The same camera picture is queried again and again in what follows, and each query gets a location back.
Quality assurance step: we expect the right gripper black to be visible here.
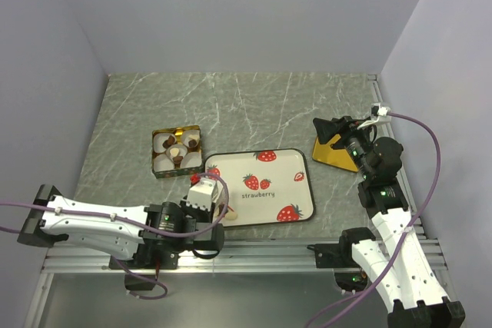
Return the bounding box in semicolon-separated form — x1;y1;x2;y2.
312;115;374;180

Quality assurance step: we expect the white heart chocolate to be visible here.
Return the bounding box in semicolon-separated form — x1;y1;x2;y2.
169;147;182;157

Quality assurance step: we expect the dark brown chocolate piece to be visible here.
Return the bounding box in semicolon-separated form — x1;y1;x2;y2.
162;135;176;149

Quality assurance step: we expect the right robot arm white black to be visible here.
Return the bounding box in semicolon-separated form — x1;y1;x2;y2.
313;113;466;327

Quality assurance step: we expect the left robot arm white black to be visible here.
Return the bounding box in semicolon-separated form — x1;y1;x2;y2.
17;184;224;269

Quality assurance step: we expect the white oval chocolate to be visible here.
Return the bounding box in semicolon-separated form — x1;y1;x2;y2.
224;211;238;220

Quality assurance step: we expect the green gold chocolate tin box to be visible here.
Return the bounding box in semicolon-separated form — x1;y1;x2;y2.
151;125;204;179

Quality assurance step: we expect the gold tin lid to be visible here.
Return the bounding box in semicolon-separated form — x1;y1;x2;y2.
311;134;358;173

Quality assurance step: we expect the white strawberry tray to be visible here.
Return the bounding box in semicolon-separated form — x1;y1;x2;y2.
204;148;315;228

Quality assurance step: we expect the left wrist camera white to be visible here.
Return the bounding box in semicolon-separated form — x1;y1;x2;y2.
187;174;218;205

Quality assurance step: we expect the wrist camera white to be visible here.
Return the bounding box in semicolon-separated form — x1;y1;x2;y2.
187;174;218;205
371;103;392;125

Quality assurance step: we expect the aluminium rail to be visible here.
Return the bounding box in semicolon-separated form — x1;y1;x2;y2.
41;238;449;274

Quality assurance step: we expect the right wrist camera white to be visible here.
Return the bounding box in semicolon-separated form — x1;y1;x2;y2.
371;103;392;125

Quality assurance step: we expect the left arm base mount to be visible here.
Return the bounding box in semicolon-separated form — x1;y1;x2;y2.
108;244;178;300

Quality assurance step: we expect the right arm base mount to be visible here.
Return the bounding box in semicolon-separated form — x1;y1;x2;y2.
307;244;368;294

